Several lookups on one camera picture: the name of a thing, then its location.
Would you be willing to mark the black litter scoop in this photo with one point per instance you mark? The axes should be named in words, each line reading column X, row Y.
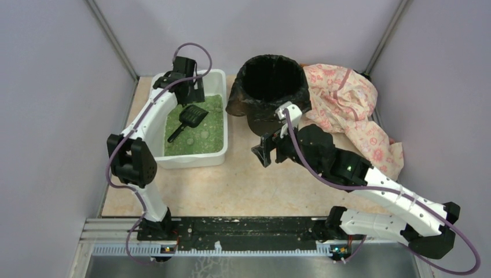
column 190, row 116

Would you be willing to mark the black trash bin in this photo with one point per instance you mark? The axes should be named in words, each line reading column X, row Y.
column 262, row 126

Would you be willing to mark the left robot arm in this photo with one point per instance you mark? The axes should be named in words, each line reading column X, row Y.
column 130, row 158

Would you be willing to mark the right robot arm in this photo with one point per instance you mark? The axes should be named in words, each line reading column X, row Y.
column 414, row 221

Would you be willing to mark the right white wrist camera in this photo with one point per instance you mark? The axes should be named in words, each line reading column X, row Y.
column 289, row 115

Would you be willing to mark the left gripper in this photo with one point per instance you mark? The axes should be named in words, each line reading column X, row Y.
column 193, row 88

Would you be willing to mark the white plastic litter box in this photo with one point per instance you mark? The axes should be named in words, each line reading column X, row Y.
column 194, row 135

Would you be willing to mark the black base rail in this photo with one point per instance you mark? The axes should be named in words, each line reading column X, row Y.
column 217, row 237

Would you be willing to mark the black garbage bag liner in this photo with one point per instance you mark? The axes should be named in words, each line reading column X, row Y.
column 266, row 82

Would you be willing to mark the pink floral cloth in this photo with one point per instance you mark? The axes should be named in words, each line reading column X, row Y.
column 343, row 101

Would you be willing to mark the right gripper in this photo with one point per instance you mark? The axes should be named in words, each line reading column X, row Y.
column 273, row 148

